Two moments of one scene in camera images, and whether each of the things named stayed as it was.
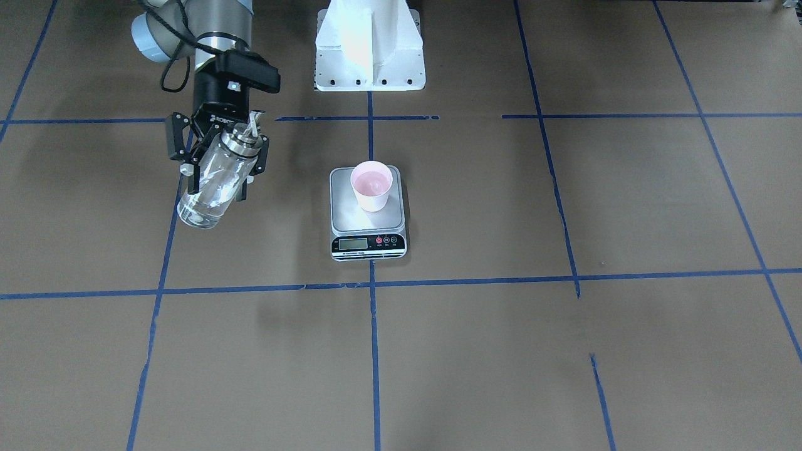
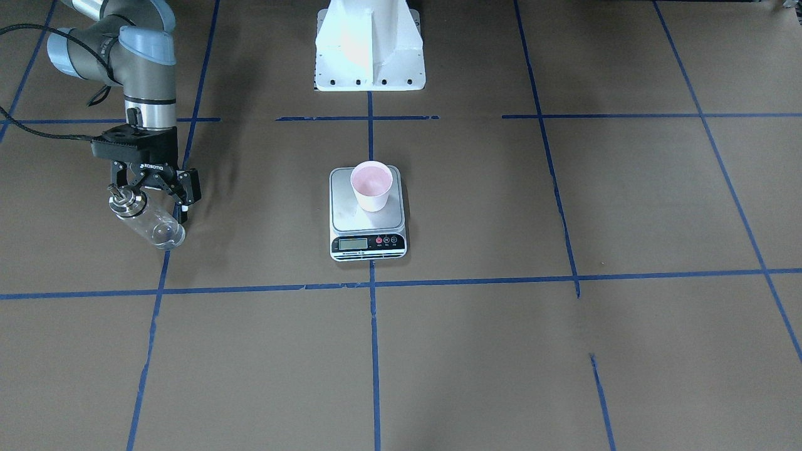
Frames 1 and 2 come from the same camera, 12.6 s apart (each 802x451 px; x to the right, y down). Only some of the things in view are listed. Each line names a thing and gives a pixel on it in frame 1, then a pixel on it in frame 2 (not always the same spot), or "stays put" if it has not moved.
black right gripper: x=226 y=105 to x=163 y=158
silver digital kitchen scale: x=360 y=235 stays put
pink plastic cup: x=372 y=180 stays put
